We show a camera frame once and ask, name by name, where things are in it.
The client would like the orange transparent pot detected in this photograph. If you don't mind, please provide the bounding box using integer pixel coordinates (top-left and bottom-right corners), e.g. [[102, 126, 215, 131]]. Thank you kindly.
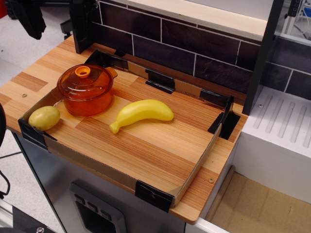
[[52, 67, 118, 117]]

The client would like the yellow plastic banana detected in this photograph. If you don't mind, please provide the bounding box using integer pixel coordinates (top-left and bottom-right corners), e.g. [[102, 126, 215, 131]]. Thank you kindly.
[[109, 100, 174, 134]]

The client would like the cardboard fence with black tape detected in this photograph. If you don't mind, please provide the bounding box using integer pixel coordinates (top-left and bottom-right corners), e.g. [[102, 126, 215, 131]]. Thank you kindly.
[[19, 51, 245, 221]]

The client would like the dark shelf post left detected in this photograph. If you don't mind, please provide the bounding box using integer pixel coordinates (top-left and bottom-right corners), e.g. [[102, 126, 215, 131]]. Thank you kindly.
[[70, 15, 93, 54]]

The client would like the dark shelf post right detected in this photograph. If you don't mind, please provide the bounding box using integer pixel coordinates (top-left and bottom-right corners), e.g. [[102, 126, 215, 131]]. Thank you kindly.
[[242, 0, 284, 115]]

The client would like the orange transparent pot lid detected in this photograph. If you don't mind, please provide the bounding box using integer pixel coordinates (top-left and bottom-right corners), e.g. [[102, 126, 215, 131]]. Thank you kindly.
[[57, 64, 118, 101]]

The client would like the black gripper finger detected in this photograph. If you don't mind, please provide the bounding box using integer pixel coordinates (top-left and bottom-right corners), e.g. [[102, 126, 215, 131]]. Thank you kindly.
[[17, 0, 46, 40], [69, 0, 95, 34]]

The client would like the black cable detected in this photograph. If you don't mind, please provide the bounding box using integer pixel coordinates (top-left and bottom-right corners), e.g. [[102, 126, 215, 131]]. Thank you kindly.
[[0, 150, 22, 197]]

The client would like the white toy sink drainboard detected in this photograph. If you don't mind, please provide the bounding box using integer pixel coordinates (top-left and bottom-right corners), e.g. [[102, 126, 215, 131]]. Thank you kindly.
[[233, 87, 311, 203]]

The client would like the yellow-green toy potato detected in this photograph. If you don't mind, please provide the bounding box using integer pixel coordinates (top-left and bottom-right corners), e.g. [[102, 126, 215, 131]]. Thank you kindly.
[[28, 106, 60, 131]]

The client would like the dark shelf post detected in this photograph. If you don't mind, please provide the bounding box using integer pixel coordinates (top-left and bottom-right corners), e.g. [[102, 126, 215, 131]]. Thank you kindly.
[[70, 15, 93, 54], [242, 0, 284, 115]]

